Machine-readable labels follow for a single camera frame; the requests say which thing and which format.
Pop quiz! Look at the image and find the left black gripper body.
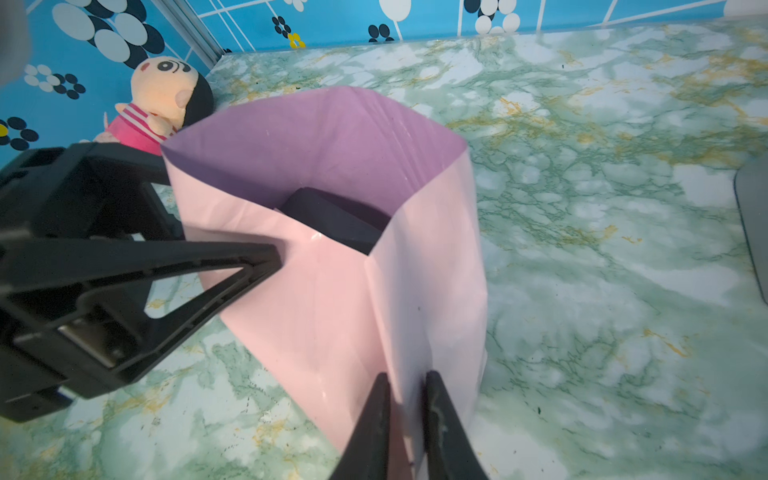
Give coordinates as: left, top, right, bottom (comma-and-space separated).
1, 143, 282, 423

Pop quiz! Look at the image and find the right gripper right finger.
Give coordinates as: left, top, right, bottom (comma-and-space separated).
423, 370, 488, 480

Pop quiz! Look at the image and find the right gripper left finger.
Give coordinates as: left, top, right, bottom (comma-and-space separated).
329, 372, 391, 480

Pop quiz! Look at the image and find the purple wrapping paper sheet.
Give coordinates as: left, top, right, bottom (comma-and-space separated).
162, 87, 488, 479

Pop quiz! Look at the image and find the dark blue gift box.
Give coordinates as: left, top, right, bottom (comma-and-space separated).
278, 187, 390, 255

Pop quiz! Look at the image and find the pink plush doll toy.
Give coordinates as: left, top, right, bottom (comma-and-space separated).
94, 56, 215, 156

